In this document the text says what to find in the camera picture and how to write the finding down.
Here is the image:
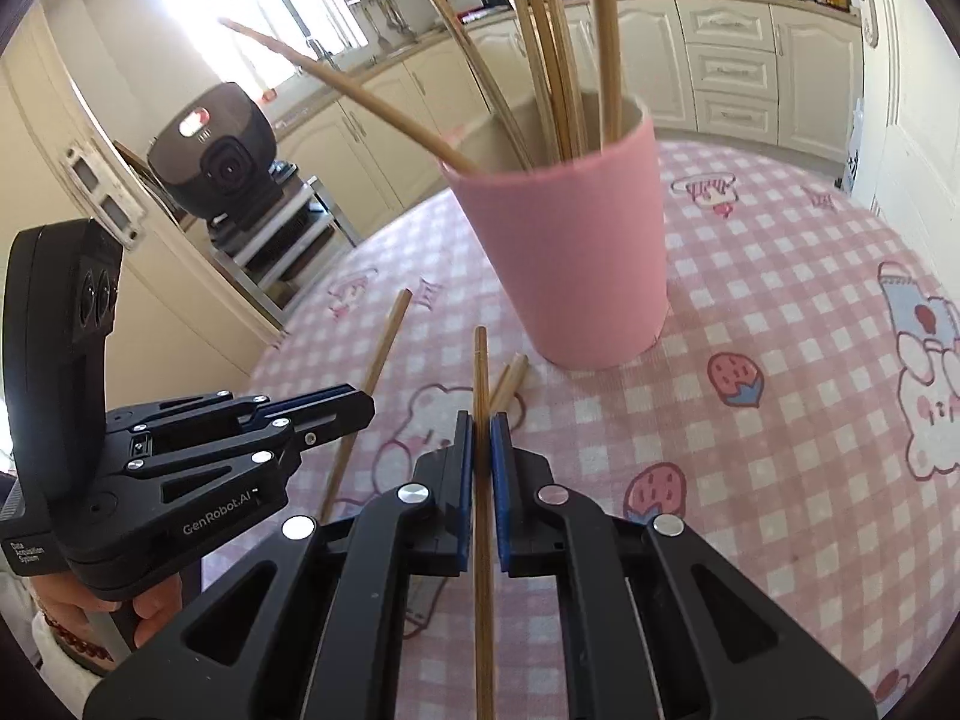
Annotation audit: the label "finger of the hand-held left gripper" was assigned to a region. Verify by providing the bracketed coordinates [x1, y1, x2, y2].
[105, 382, 355, 437]
[130, 387, 376, 505]

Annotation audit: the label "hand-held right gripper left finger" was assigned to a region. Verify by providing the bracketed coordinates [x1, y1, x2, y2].
[82, 409, 475, 720]

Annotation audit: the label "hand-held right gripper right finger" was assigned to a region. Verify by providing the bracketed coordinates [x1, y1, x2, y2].
[489, 411, 878, 720]

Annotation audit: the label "pink cup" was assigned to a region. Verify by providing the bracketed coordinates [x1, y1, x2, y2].
[441, 94, 668, 370]

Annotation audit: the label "bunch of wooden chopsticks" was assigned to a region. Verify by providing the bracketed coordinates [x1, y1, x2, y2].
[219, 0, 623, 172]

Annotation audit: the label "person's left forearm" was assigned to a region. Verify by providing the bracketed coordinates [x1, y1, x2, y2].
[0, 570, 102, 713]

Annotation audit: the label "person's left hand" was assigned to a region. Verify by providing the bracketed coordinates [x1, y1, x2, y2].
[129, 576, 186, 650]

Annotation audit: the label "metal shelf rack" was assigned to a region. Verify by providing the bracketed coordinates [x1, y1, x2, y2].
[206, 172, 362, 310]

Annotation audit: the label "metal door strike plate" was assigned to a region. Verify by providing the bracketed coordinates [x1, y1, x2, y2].
[61, 141, 145, 250]

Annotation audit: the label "pink checkered cartoon tablecloth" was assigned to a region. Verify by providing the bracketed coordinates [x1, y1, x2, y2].
[247, 139, 960, 720]

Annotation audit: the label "kitchen window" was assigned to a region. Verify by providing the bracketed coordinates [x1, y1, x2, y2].
[146, 0, 353, 91]

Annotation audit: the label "cream cabinet drawer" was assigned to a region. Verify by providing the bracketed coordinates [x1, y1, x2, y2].
[686, 45, 777, 95]
[675, 0, 773, 50]
[694, 90, 781, 143]

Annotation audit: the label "white printed bag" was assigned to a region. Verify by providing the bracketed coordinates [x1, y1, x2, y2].
[838, 94, 865, 192]

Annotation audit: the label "cream base kitchen cabinets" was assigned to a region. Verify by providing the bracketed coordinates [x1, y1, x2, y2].
[266, 0, 867, 241]

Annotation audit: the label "white door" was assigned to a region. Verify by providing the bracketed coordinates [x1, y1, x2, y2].
[847, 0, 960, 241]

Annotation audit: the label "red bead bracelet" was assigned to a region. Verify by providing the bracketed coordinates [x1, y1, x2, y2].
[34, 607, 106, 662]

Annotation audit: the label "pale door frame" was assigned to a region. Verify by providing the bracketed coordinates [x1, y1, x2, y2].
[0, 0, 290, 391]

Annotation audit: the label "wall rack with hanging utensils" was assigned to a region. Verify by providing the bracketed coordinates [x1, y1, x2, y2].
[349, 0, 417, 46]

